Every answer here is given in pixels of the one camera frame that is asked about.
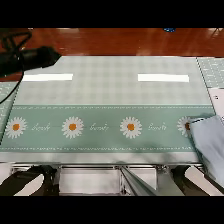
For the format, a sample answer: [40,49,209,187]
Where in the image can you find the pale blue shirt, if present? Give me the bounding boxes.
[188,114,224,188]

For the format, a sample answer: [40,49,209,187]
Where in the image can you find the white garment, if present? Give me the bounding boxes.
[208,86,224,117]

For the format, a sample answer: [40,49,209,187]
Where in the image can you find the black cable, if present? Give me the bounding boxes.
[0,30,34,105]

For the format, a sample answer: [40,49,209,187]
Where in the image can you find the silver frame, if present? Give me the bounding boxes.
[0,161,224,197]

